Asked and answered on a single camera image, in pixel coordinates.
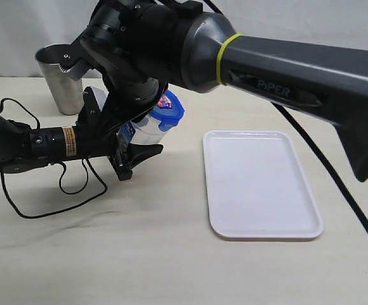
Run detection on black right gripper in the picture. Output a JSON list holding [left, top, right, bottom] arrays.
[[81, 1, 184, 135]]

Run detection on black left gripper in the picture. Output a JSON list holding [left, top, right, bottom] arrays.
[[74, 111, 163, 181]]

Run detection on clear plastic tall container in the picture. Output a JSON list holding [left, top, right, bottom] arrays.
[[118, 114, 173, 147]]

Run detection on blue clip-lock lid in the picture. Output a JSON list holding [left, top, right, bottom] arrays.
[[149, 90, 185, 132]]

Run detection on stainless steel cup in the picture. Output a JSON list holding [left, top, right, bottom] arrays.
[[34, 44, 83, 116]]

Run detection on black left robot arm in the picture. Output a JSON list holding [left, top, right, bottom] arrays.
[[0, 112, 163, 180]]

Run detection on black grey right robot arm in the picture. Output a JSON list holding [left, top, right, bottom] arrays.
[[80, 1, 368, 182]]

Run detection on white rectangular tray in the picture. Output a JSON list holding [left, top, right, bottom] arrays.
[[203, 130, 324, 241]]

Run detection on white backdrop curtain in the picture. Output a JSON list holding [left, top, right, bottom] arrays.
[[0, 0, 368, 77]]

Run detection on black braided cable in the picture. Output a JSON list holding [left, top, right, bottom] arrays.
[[0, 97, 108, 220]]

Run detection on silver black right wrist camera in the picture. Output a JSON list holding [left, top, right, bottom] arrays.
[[59, 34, 92, 81]]

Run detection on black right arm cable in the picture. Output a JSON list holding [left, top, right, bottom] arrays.
[[202, 0, 368, 268]]

